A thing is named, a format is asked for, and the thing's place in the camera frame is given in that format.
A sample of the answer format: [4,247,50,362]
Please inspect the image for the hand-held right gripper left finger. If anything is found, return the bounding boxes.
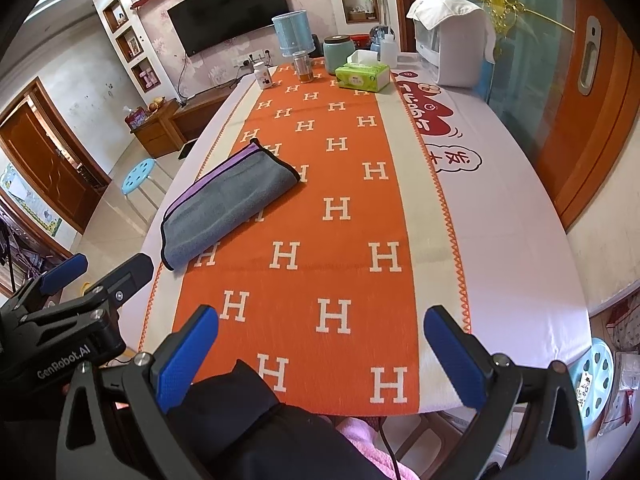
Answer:
[55,304,221,480]

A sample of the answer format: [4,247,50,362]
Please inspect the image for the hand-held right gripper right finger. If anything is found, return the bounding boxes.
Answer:
[423,305,589,480]

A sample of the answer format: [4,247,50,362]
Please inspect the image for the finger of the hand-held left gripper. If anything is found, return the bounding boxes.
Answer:
[0,253,89,322]
[22,253,155,328]

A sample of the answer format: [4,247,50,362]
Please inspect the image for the grey towel with purple edge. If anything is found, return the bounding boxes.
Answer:
[160,138,301,272]

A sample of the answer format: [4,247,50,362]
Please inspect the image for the person's dark trousers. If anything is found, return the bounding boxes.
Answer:
[167,359,396,480]

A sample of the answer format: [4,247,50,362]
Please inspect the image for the light blue round stool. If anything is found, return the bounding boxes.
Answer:
[569,337,617,428]
[121,158,170,222]

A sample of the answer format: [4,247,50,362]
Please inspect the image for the brown wooden door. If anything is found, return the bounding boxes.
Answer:
[0,77,112,235]

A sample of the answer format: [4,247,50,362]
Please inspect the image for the pink cloth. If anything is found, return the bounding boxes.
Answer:
[334,417,416,480]

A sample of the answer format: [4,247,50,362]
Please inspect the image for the white printed tablecloth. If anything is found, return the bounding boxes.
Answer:
[120,52,593,411]

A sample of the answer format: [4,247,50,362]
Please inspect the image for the wooden television cabinet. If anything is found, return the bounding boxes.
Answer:
[131,91,237,159]

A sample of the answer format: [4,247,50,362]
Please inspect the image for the pink packet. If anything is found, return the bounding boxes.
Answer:
[124,107,149,132]

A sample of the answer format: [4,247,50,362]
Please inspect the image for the orange letter-print blanket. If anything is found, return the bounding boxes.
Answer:
[137,62,473,413]

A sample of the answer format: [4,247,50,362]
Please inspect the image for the white niche shelving unit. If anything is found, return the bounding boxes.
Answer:
[93,0,162,94]

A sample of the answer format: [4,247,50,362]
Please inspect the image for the white pill bottle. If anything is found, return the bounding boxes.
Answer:
[253,61,274,91]

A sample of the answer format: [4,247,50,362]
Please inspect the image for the metal lidded jar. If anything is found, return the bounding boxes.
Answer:
[292,51,315,83]

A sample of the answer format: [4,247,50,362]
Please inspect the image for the orange wooden door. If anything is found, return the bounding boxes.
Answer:
[536,0,640,233]

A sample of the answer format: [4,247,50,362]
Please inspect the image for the light blue cylindrical container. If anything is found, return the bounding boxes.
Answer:
[272,10,316,59]

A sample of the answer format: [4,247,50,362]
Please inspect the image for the green tissue box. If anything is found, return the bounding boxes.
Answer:
[334,62,392,94]

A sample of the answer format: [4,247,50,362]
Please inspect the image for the teal canister with black lid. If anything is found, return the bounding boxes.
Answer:
[323,34,357,76]

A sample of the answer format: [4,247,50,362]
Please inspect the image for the white water dispenser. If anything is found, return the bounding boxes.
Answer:
[410,2,497,89]

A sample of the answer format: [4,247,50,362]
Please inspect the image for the white plastic bottle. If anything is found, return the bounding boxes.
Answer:
[378,30,400,69]

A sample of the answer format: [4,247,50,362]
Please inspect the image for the white cloth cover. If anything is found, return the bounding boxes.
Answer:
[405,0,485,32]

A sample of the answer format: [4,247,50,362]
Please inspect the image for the black cable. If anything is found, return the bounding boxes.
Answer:
[379,416,402,480]

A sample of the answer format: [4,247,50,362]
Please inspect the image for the black wall television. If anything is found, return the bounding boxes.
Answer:
[166,0,292,57]

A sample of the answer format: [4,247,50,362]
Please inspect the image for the silver door handle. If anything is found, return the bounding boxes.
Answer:
[578,15,602,94]

